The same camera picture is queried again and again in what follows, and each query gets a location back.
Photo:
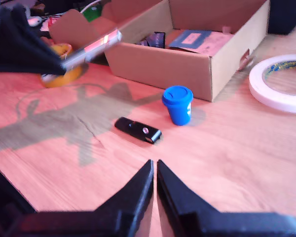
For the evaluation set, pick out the blue card with pink label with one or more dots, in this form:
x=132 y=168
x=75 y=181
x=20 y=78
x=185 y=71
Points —
x=190 y=38

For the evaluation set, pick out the small blue lidded cup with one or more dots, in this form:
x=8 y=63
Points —
x=178 y=111

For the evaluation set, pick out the green packet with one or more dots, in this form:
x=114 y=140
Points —
x=93 y=13

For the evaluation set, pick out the brown cardboard box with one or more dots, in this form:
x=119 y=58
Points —
x=162 y=66

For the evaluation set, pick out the white tape roll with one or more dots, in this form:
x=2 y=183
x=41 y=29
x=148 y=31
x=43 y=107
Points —
x=266 y=98

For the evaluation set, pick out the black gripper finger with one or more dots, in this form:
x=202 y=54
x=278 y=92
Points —
x=19 y=49
x=173 y=197
x=138 y=197

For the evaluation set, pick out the black USB stick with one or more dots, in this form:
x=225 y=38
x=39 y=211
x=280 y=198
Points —
x=135 y=128

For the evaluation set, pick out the black printed ribbon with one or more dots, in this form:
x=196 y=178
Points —
x=155 y=39

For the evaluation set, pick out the brown packing tape roll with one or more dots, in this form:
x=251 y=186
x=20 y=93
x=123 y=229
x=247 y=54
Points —
x=75 y=74

